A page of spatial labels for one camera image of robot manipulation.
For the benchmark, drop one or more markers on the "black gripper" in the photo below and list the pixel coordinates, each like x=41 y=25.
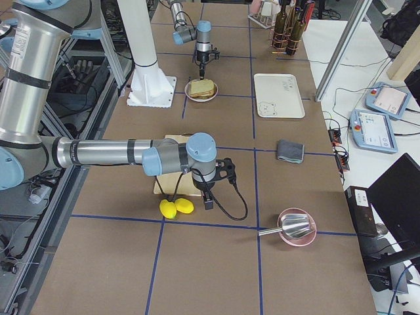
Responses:
x=202 y=57
x=205 y=187

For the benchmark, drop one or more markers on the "bread slice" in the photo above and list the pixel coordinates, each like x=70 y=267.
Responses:
x=201 y=87

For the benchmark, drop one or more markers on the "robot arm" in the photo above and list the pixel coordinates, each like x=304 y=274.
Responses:
x=42 y=27
x=185 y=31

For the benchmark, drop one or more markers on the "cream bear tray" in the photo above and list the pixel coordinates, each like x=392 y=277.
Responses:
x=278 y=96

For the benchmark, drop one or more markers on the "white round plate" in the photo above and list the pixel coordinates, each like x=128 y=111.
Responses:
x=187 y=92

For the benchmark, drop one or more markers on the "yellow lemon right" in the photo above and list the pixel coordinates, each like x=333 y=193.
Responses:
x=184 y=206

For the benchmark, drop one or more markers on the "yellow lemon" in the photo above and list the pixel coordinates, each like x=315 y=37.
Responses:
x=184 y=206
x=168 y=209

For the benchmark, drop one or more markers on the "fried egg toast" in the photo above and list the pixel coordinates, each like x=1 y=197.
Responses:
x=204 y=96

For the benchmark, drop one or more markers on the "yellow lemon left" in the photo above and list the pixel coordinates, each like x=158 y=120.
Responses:
x=168 y=209

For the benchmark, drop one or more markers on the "pink cup in rack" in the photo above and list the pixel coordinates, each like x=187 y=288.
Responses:
x=255 y=6

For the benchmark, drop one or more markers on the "dark wine bottle one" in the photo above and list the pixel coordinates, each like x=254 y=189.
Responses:
x=279 y=26

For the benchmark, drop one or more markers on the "metal scoop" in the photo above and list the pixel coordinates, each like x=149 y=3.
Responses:
x=293 y=226

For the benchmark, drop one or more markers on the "grey folded cloth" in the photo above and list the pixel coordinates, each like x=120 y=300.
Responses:
x=288 y=151

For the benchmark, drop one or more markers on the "dark wine bottle two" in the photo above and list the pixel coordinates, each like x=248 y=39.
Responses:
x=296 y=33

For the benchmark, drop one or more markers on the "pink bowl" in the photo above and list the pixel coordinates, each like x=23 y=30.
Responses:
x=299 y=242

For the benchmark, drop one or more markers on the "black computer box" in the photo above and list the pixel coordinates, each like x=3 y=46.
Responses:
x=361 y=211

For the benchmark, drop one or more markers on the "teach pendant near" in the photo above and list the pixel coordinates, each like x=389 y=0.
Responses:
x=373 y=131

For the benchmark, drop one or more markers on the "teach pendant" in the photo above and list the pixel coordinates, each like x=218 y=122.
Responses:
x=373 y=131
x=387 y=99

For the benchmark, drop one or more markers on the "black monitor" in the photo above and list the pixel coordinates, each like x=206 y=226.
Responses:
x=395 y=198

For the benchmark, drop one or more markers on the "teach pendant far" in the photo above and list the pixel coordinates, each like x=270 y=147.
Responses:
x=387 y=99

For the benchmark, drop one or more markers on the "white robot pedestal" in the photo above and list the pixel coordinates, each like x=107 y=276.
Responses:
x=150 y=87

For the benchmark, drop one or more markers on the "white wire cup rack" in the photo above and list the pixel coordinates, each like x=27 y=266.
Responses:
x=267 y=14

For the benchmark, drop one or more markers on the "copper wire bottle rack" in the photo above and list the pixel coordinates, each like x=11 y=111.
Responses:
x=286 y=34

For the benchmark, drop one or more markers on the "aluminium frame post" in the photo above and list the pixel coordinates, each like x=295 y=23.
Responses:
x=354 y=21

